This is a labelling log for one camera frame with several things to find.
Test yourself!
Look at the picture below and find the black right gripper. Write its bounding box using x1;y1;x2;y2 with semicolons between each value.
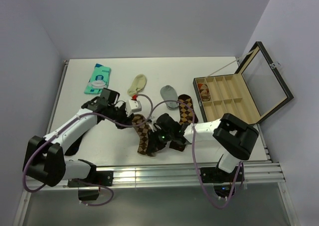
147;127;173;154

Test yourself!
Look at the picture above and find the tan brown argyle sock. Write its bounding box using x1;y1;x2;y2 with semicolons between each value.
132;114;154;157

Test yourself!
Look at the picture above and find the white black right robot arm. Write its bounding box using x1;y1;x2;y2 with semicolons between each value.
148;113;259;181

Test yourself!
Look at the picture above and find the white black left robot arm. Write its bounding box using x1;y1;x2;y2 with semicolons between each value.
22;88;142;187

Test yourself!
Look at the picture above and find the dark brown argyle sock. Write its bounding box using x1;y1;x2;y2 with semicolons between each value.
169;94;199;152

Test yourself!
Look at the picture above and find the grey ankle sock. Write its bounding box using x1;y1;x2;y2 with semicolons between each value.
160;85;178;110

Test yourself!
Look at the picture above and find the cream ankle sock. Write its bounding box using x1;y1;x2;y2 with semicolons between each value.
127;74;147;96

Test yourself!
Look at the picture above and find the green patterned sock pair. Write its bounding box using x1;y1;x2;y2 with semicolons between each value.
84;64;111;95

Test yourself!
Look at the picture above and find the rolled orange argyle sock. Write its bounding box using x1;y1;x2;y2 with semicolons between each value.
197;83;211;102

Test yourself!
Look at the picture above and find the black blue sock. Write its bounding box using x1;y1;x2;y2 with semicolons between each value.
64;135;84;156

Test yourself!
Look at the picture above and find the black compartment box with lid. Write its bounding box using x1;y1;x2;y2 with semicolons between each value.
193;41;294;125

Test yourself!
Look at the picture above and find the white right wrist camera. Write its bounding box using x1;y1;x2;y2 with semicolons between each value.
147;116;158;132

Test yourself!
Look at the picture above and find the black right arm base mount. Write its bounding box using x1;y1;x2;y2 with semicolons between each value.
199;166;238;184

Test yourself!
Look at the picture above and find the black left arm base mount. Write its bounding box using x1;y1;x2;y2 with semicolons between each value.
67;171;114;188

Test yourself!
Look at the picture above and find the aluminium frame rail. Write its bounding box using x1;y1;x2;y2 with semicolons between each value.
12;60;300;226

